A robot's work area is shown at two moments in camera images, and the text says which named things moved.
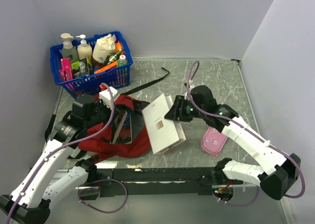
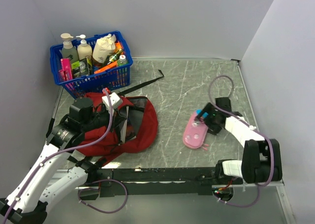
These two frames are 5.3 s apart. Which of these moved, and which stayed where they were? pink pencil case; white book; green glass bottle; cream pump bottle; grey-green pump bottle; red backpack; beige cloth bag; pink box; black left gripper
Moved: white book; red backpack; pink pencil case
Stayed: pink box; green glass bottle; grey-green pump bottle; black left gripper; beige cloth bag; cream pump bottle
